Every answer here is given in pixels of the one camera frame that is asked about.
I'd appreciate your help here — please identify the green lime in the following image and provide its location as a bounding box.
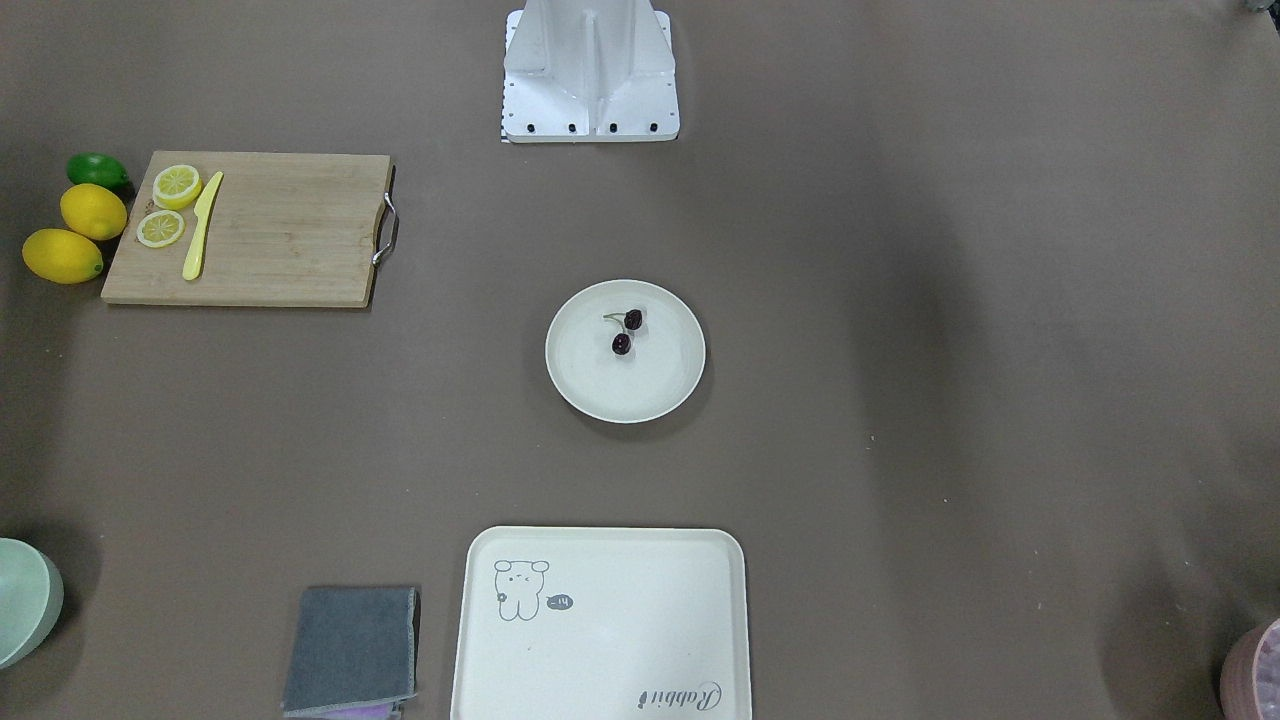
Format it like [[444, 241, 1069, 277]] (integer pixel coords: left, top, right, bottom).
[[65, 152, 132, 193]]

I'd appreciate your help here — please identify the round beige plate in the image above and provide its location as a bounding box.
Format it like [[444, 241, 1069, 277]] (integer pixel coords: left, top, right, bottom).
[[544, 279, 707, 424]]

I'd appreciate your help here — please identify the bamboo cutting board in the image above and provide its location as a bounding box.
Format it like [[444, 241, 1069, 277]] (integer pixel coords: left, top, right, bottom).
[[101, 150, 394, 307]]

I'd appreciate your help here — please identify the lemon slice upper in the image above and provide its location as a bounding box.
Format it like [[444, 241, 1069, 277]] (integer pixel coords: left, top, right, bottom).
[[152, 164, 204, 211]]

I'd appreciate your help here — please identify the mint green bowl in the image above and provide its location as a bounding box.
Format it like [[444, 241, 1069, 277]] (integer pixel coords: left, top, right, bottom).
[[1, 538, 64, 669]]

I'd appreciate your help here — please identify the dark red cherry pair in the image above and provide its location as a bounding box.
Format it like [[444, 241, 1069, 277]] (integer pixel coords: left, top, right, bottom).
[[602, 307, 644, 356]]

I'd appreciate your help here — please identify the lemon slice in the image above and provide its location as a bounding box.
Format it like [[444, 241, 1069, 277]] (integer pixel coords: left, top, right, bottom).
[[134, 209, 187, 249], [152, 164, 204, 211]]

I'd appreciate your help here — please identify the yellow lemon outer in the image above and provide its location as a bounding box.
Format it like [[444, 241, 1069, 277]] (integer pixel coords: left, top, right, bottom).
[[22, 228, 105, 284]]

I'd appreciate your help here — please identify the lemon slice lower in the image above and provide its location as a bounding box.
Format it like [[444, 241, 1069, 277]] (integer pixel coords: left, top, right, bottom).
[[134, 209, 187, 249]]

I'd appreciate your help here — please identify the white rabbit tray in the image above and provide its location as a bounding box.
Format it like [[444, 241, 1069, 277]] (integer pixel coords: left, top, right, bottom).
[[451, 527, 753, 719]]

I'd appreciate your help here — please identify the yellow lemon near lime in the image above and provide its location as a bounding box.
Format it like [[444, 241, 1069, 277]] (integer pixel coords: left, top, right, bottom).
[[59, 183, 128, 242]]

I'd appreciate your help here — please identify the yellow plastic knife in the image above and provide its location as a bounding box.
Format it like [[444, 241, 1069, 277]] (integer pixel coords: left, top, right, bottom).
[[182, 170, 224, 281]]

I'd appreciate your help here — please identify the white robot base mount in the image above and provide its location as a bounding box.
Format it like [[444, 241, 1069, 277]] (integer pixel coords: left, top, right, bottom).
[[500, 1, 681, 143]]

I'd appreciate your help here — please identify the grey folded cloth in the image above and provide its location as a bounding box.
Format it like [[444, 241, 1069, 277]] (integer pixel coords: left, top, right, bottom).
[[282, 585, 419, 719]]

